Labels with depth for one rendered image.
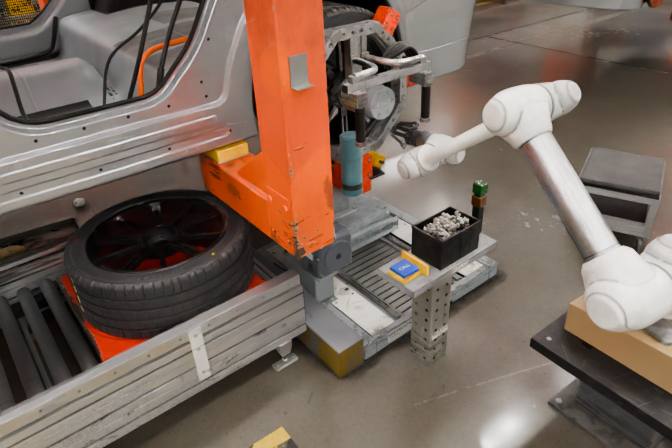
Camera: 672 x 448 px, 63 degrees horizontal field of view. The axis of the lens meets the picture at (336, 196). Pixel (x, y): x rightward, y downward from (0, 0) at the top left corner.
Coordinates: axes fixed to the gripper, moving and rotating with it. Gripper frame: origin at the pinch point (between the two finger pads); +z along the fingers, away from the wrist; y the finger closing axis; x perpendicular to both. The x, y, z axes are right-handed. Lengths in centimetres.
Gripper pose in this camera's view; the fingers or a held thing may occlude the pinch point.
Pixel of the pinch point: (389, 126)
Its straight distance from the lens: 246.9
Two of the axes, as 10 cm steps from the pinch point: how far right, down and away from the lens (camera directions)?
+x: -5.9, -3.8, -7.2
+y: 5.2, -8.5, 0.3
